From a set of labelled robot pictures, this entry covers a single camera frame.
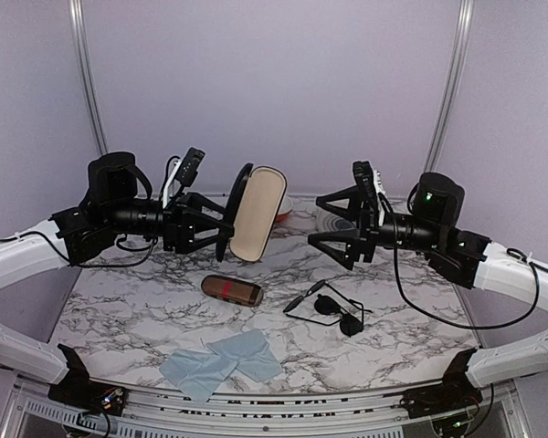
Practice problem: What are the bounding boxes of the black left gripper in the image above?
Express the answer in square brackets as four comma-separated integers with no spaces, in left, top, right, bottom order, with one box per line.
[105,191,236,254]

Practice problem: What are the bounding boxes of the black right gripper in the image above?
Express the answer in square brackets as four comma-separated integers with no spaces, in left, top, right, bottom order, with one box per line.
[309,184,443,270]

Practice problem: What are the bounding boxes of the black glasses case beige lining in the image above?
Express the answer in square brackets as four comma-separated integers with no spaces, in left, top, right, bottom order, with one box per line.
[216,162,287,262]

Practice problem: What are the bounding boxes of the black sunglasses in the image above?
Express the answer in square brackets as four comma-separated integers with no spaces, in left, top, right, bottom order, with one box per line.
[283,280,373,337]

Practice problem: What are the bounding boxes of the light blue cleaning cloth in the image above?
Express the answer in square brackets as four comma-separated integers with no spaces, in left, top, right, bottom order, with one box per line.
[206,329,283,382]
[160,349,237,403]

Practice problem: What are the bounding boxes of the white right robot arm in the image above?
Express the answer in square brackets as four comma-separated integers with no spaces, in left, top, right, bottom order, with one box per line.
[308,162,548,409]

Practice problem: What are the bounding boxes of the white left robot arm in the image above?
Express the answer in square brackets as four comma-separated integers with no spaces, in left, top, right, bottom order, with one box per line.
[0,148,234,406]

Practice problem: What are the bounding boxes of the white plate with blue spiral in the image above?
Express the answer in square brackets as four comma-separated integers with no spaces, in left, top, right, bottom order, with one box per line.
[315,207,356,233]

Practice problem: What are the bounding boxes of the orange bowl with white inside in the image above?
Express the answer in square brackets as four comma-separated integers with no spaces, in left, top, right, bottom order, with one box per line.
[275,195,293,223]

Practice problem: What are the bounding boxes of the aluminium front frame rail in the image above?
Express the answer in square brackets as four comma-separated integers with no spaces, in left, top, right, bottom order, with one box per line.
[0,378,532,437]

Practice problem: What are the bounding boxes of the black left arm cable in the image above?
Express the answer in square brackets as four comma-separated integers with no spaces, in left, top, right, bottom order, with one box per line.
[0,230,156,268]

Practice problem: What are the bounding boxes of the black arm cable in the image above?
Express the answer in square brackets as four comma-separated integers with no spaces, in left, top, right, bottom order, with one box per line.
[0,230,156,268]
[392,214,548,330]

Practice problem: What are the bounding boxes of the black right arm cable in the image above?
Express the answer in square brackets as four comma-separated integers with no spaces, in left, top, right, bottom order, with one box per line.
[392,214,548,330]

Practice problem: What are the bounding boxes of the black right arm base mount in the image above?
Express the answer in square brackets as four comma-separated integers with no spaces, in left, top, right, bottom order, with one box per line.
[400,348,483,419]

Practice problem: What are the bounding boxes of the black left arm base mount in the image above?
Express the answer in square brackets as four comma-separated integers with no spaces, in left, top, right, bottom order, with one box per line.
[47,344,128,416]

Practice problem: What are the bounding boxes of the aluminium frame post left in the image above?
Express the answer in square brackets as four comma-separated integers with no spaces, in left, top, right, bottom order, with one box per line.
[68,0,109,156]

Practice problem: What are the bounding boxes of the aluminium frame post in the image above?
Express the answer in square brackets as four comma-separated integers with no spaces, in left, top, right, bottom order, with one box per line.
[68,0,109,156]
[422,0,476,174]

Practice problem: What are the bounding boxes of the aluminium frame post right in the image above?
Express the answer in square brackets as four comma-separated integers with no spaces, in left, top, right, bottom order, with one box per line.
[422,0,476,174]

